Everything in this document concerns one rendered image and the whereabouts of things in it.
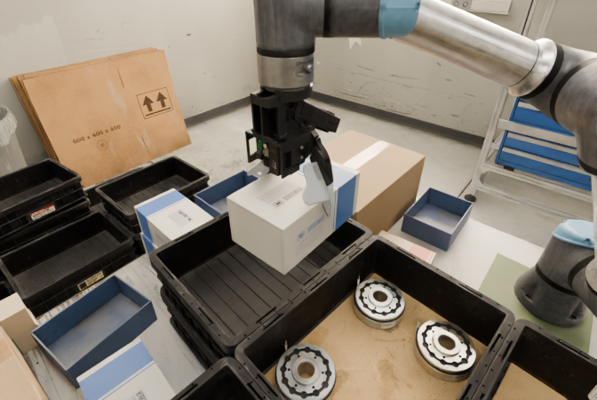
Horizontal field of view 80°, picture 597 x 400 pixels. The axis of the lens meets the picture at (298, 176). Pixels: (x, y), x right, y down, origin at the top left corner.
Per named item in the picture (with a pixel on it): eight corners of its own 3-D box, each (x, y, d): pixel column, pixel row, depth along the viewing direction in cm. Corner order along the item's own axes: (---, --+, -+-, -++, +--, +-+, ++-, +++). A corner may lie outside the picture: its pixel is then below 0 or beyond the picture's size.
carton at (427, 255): (360, 273, 100) (362, 253, 96) (378, 248, 108) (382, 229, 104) (415, 300, 92) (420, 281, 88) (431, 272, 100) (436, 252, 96)
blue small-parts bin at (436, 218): (425, 202, 128) (429, 186, 124) (468, 220, 120) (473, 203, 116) (400, 230, 115) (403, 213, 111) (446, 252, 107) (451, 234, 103)
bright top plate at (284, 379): (308, 335, 67) (308, 332, 66) (347, 377, 60) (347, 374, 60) (264, 369, 61) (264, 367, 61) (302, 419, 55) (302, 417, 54)
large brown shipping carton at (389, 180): (346, 174, 144) (350, 129, 133) (415, 204, 127) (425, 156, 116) (276, 222, 118) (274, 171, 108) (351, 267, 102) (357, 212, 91)
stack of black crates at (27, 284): (121, 262, 178) (100, 209, 160) (153, 294, 162) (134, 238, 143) (30, 315, 152) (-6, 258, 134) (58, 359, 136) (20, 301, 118)
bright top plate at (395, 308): (372, 273, 79) (372, 271, 79) (413, 299, 74) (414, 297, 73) (345, 300, 73) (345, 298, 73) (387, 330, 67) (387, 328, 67)
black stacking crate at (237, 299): (286, 215, 104) (285, 182, 98) (369, 269, 86) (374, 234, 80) (158, 292, 81) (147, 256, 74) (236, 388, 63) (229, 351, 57)
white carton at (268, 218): (306, 188, 73) (306, 150, 68) (355, 212, 67) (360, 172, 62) (232, 240, 60) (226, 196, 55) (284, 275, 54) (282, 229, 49)
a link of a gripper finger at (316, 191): (310, 231, 53) (282, 176, 51) (333, 212, 56) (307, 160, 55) (324, 229, 50) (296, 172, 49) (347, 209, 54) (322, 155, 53)
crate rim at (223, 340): (285, 188, 99) (285, 180, 98) (374, 240, 81) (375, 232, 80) (147, 262, 75) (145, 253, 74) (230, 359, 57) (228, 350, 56)
